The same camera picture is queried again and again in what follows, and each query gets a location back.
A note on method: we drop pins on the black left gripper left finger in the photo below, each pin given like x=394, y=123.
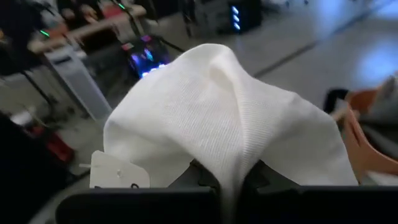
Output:
x=140, y=205

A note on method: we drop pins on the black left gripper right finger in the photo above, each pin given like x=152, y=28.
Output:
x=311, y=205

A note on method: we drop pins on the orange plastic basket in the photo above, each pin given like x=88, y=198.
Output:
x=363, y=155

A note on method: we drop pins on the dark grey towel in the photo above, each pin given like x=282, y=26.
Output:
x=385, y=109

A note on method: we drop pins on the white ribbed towel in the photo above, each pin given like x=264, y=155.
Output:
x=217, y=109

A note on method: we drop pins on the black clamp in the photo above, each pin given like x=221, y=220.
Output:
x=331, y=99

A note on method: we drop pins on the black standing panel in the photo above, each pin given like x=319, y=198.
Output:
x=25, y=186

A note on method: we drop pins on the white tower fan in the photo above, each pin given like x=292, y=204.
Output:
x=77, y=84

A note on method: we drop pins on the computer with purple lights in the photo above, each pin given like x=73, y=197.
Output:
x=146, y=57

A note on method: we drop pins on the long wooden desk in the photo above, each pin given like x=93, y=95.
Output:
x=93, y=28

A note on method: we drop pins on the black computer tower blue lights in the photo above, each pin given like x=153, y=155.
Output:
x=245, y=15

